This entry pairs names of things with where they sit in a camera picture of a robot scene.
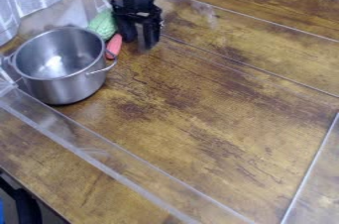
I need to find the green bumpy toy vegetable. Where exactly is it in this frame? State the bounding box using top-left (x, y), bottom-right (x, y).
top-left (87, 9), bottom-right (117, 41)

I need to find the clear acrylic table barrier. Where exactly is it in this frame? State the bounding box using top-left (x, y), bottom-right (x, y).
top-left (0, 0), bottom-right (339, 224)

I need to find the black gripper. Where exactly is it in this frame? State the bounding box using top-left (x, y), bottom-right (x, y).
top-left (111, 0), bottom-right (162, 50)

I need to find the black table leg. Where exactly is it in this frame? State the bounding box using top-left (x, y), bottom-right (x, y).
top-left (0, 176), bottom-right (43, 224)

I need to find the stainless steel pot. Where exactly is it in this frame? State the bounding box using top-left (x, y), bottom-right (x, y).
top-left (10, 27), bottom-right (118, 105)

